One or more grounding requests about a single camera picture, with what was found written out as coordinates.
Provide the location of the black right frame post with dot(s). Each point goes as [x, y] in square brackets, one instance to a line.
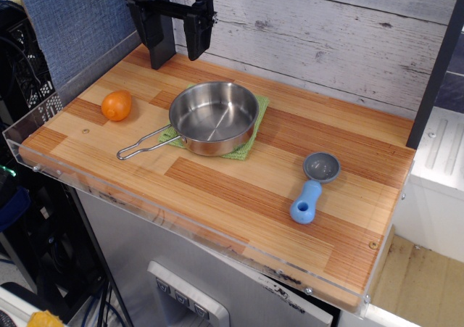
[438, 72]

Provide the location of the black milk crate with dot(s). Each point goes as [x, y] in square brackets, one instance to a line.
[29, 70]

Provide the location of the orange plastic fruit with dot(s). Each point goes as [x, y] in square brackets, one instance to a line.
[116, 106]

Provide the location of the blue and grey scoop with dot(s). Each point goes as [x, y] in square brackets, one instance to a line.
[320, 168]

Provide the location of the green cloth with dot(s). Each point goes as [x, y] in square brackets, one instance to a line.
[250, 138]

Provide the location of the silver toy fridge dispenser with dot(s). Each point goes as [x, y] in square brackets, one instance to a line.
[188, 296]

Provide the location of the yellow object bottom left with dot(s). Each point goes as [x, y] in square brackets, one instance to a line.
[44, 319]

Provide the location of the clear acrylic table guard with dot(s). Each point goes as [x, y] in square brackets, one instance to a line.
[224, 225]

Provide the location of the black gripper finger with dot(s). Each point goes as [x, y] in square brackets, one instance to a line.
[198, 32]
[145, 22]

